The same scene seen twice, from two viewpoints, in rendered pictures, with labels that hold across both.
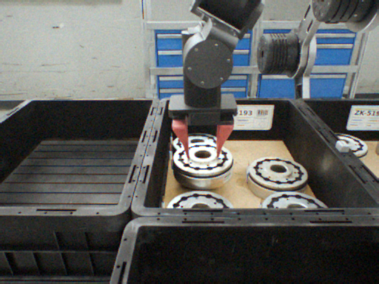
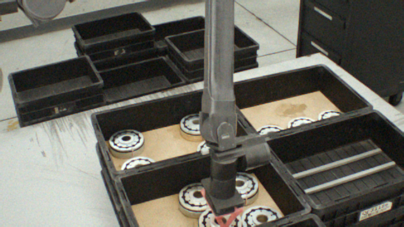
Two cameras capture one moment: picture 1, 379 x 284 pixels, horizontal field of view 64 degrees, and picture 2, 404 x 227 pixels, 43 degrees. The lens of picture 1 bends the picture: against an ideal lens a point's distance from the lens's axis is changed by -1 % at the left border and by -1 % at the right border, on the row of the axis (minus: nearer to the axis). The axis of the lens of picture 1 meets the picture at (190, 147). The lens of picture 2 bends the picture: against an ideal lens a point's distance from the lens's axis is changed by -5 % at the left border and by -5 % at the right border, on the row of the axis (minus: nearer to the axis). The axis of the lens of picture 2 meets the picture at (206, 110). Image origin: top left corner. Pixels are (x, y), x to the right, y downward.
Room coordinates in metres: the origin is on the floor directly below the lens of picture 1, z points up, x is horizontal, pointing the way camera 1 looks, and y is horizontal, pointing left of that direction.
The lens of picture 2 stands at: (0.80, 0.78, 1.79)
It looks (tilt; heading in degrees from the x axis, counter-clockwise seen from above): 34 degrees down; 249
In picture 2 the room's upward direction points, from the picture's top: 1 degrees counter-clockwise
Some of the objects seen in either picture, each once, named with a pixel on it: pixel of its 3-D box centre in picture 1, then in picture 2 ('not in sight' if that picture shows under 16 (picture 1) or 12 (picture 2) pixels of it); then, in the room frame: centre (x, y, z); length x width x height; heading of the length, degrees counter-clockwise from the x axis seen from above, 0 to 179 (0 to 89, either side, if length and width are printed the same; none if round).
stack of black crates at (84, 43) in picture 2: not in sight; (115, 63); (0.32, -1.82, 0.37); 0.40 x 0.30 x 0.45; 4
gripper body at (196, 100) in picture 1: (202, 89); (222, 184); (0.45, -0.02, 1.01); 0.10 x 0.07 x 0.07; 90
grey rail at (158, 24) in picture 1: (257, 24); not in sight; (2.39, -0.50, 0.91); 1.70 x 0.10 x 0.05; 93
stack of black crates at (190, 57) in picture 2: not in sight; (211, 79); (-0.11, -1.45, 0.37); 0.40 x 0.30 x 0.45; 4
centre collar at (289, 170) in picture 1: (277, 169); (198, 195); (0.46, -0.16, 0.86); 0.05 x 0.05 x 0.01
